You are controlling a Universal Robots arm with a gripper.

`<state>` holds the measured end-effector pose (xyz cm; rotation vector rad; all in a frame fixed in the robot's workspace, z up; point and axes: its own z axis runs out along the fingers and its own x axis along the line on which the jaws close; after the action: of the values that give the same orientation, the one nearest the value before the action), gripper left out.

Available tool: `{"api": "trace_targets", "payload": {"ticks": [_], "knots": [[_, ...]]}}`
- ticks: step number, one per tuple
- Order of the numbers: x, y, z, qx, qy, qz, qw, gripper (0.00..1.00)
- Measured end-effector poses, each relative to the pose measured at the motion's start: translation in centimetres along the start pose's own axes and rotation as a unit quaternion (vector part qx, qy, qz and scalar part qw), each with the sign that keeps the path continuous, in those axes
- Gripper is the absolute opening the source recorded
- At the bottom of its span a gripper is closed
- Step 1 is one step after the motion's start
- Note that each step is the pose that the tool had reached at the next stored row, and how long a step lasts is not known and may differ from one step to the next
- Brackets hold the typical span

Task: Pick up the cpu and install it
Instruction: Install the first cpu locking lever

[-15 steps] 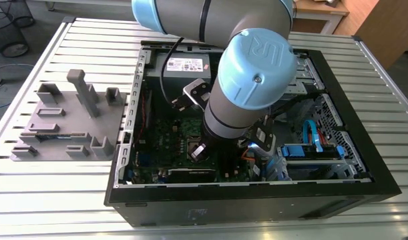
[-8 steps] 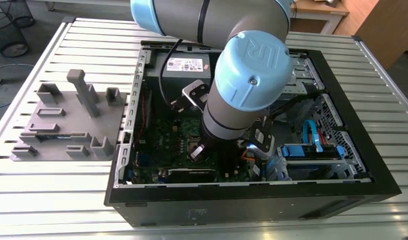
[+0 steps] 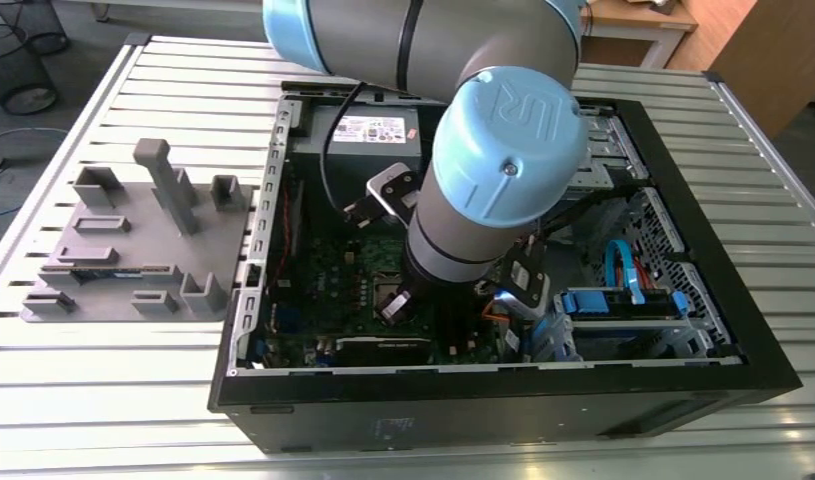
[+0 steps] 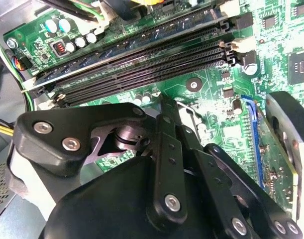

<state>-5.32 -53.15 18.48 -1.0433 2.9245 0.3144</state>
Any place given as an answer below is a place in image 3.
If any graphics card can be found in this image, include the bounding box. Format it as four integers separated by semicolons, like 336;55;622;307
332;333;439;366

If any green motherboard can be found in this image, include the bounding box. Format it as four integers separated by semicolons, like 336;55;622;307
266;234;508;366

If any black case fan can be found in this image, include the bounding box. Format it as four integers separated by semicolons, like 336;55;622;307
284;174;312;261

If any hard disk in blue carrier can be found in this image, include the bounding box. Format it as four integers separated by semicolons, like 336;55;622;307
561;287;690;321

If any black PC case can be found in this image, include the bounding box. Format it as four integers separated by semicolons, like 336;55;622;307
208;79;806;455

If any grey power supply unit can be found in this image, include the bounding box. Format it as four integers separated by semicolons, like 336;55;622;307
287;104;446;201

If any grey disk bay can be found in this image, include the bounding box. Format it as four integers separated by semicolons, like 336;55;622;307
523;287;746;362

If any grey parts rack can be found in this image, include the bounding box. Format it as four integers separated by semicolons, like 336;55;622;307
19;138;256;324

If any grey drive cage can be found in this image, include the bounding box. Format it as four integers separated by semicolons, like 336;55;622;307
566;103;653;201

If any dark labelled RAM stick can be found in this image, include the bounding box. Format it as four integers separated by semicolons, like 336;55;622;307
65;264;148;282

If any white desk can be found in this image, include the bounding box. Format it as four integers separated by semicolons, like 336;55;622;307
579;0;699;69

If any wooden cabinet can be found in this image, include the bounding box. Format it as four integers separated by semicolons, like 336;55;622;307
666;0;815;141

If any orange cable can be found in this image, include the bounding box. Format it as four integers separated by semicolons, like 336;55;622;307
479;294;515;322

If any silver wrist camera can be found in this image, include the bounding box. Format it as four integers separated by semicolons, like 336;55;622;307
364;162;415;224
491;292;539;321

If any black camera bracket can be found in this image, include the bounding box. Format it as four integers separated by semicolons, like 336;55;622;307
379;171;427;221
499;242;555;309

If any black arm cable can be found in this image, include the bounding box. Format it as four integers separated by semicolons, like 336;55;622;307
318;80;386;230

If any black cable bundle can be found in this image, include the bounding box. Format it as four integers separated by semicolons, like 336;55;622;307
532;184;649;241

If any blue data wire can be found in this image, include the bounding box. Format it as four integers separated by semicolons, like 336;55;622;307
605;239;649;305

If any red power wire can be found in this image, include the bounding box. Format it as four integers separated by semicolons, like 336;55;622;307
617;254;659;294

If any black wire mesh bin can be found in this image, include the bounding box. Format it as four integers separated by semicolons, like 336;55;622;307
0;29;61;116
0;0;72;56

